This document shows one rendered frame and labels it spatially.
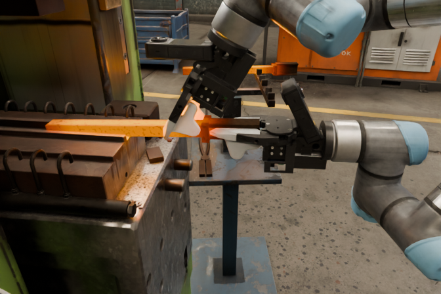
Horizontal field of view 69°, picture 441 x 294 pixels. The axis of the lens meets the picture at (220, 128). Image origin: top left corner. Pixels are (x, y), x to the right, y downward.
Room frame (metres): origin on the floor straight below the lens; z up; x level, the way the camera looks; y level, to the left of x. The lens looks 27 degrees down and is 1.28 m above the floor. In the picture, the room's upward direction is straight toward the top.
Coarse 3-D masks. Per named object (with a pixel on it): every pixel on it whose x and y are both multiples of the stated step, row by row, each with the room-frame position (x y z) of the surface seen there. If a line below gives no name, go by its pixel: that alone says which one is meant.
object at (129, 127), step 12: (60, 120) 0.57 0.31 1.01; (72, 120) 0.57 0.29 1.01; (84, 120) 0.56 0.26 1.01; (96, 120) 0.56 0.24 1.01; (108, 120) 0.56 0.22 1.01; (120, 120) 0.56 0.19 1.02; (132, 120) 0.55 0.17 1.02; (144, 120) 0.55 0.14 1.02; (156, 120) 0.55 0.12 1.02; (204, 120) 0.52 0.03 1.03; (216, 120) 0.53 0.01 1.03; (228, 120) 0.52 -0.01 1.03; (240, 120) 0.52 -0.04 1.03; (252, 120) 0.52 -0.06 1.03; (96, 132) 0.54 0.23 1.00; (108, 132) 0.53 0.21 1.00; (120, 132) 0.53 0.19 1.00; (132, 132) 0.53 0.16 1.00; (144, 132) 0.53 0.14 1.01; (156, 132) 0.52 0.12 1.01; (204, 132) 0.50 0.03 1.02
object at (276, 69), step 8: (272, 64) 1.16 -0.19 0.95; (280, 64) 1.15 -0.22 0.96; (288, 64) 1.15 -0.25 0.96; (296, 64) 1.15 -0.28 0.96; (184, 72) 1.12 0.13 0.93; (248, 72) 1.14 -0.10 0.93; (264, 72) 1.14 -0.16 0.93; (272, 72) 1.14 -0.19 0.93; (280, 72) 1.15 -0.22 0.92; (288, 72) 1.16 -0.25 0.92; (296, 72) 1.16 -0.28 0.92
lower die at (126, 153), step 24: (24, 120) 0.59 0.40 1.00; (48, 120) 0.59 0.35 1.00; (0, 144) 0.51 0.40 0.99; (24, 144) 0.51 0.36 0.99; (48, 144) 0.51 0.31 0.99; (72, 144) 0.51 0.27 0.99; (96, 144) 0.51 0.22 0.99; (120, 144) 0.51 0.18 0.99; (144, 144) 0.61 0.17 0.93; (0, 168) 0.45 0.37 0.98; (24, 168) 0.45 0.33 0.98; (48, 168) 0.45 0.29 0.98; (72, 168) 0.45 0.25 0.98; (96, 168) 0.45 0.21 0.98; (120, 168) 0.49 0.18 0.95; (24, 192) 0.44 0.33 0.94; (48, 192) 0.43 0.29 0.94; (72, 192) 0.43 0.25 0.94; (96, 192) 0.42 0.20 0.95
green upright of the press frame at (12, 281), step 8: (0, 224) 0.37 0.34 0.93; (0, 232) 0.36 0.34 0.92; (0, 240) 0.36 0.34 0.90; (0, 248) 0.36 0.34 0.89; (8, 248) 0.37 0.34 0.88; (0, 256) 0.35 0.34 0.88; (8, 256) 0.36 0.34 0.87; (0, 264) 0.35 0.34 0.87; (8, 264) 0.36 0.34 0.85; (16, 264) 0.37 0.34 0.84; (0, 272) 0.34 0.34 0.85; (8, 272) 0.35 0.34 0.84; (16, 272) 0.36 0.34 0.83; (0, 280) 0.34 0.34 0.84; (8, 280) 0.35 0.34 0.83; (16, 280) 0.36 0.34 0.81; (8, 288) 0.34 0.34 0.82; (16, 288) 0.36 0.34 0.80; (24, 288) 0.37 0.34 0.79
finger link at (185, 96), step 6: (186, 84) 0.49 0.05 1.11; (192, 84) 0.50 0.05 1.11; (186, 90) 0.48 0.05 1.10; (180, 96) 0.48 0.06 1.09; (186, 96) 0.48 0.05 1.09; (180, 102) 0.48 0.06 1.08; (186, 102) 0.48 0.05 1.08; (174, 108) 0.48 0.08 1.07; (180, 108) 0.48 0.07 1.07; (174, 114) 0.49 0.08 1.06; (180, 114) 0.49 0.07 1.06; (174, 120) 0.49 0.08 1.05
